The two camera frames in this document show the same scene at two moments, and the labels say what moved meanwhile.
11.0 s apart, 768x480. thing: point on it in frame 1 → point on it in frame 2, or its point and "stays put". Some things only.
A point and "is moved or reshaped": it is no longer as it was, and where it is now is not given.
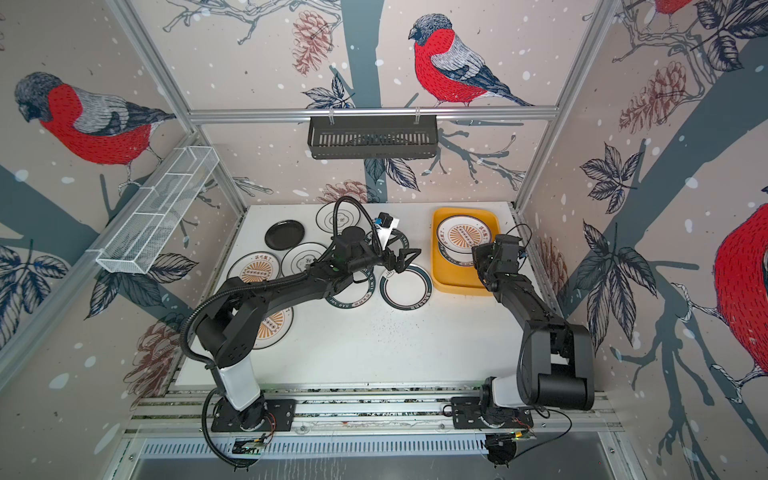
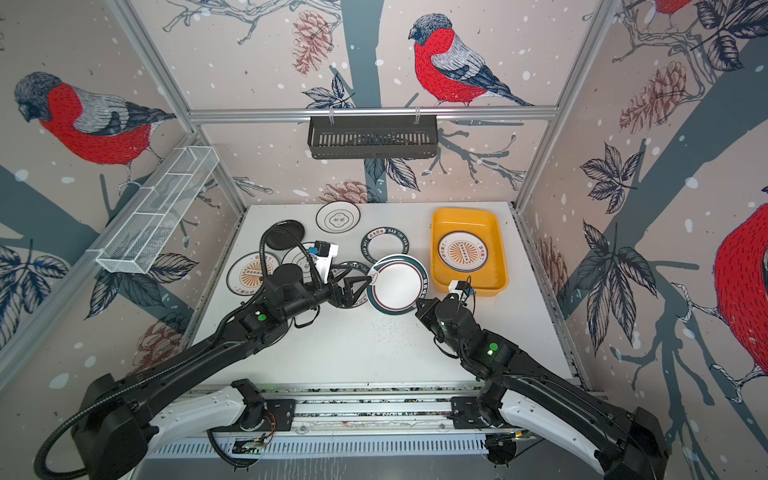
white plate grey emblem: [300, 256] stays put
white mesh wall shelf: [154, 215] stays put
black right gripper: [480, 252] → [427, 313]
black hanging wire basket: [372, 137] stays put
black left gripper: [398, 264] → [346, 297]
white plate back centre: [347, 215] stays put
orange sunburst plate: [460, 233] is moved or reshaped
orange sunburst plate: [254, 267] stays put
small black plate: [284, 235] stays put
